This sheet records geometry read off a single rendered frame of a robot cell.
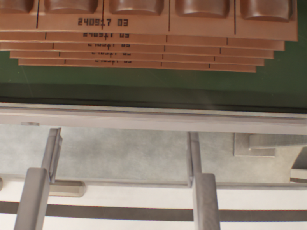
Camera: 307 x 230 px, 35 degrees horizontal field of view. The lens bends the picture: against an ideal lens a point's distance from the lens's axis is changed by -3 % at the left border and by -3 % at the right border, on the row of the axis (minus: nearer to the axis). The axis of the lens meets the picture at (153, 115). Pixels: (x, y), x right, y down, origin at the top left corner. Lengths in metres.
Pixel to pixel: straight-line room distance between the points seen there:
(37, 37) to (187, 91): 0.08
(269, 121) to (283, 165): 0.74
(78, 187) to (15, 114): 0.10
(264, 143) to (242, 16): 0.68
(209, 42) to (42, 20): 0.06
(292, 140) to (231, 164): 0.25
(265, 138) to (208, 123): 0.62
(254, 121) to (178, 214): 0.12
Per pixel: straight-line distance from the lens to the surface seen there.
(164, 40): 0.18
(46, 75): 0.23
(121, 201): 0.32
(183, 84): 0.23
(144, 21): 0.16
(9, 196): 0.33
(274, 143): 0.78
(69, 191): 0.31
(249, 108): 0.23
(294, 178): 0.94
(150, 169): 0.91
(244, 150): 0.93
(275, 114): 0.24
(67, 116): 0.22
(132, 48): 0.19
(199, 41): 0.18
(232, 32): 0.16
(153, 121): 0.22
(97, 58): 0.21
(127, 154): 0.91
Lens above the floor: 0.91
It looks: 84 degrees down
